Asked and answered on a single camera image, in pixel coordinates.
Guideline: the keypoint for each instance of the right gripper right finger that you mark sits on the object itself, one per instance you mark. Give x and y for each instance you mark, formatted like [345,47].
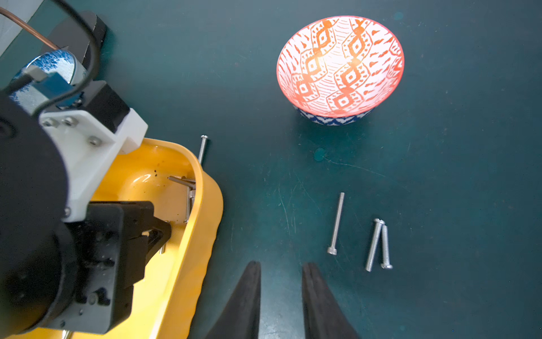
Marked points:
[322,316]

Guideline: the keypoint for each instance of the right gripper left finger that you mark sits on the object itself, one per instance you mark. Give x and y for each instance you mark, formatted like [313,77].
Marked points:
[241,315]

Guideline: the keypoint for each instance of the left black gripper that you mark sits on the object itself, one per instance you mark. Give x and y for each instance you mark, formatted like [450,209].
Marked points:
[112,245]

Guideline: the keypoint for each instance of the long thin silver screw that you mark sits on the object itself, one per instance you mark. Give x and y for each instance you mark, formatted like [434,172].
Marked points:
[332,248]

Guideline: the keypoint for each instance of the yellow plastic storage box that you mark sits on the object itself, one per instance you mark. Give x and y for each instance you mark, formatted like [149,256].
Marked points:
[165,300]

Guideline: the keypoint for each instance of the silver screw pair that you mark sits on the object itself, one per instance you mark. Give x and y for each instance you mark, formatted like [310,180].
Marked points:
[378,225]

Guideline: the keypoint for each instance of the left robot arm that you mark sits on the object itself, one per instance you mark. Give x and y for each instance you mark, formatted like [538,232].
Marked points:
[35,250]

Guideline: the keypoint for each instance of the pile of silver screws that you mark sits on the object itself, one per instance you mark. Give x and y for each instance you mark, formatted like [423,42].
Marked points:
[190,185]

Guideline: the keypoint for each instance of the silver screw beside box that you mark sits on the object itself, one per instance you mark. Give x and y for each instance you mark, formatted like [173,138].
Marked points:
[202,151]

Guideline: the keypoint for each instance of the green mat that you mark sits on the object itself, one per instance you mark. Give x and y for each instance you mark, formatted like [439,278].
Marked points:
[451,161]

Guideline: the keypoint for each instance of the blue white floral bowl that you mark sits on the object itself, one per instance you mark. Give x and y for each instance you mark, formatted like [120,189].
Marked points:
[58,71]

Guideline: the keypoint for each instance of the metal mug tree stand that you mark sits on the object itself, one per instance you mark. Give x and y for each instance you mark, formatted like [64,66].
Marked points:
[67,35]

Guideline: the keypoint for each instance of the red white patterned bowl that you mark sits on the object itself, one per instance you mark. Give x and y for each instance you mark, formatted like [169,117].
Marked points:
[337,70]

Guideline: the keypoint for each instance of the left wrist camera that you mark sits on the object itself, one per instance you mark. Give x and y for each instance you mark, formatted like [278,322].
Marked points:
[89,137]

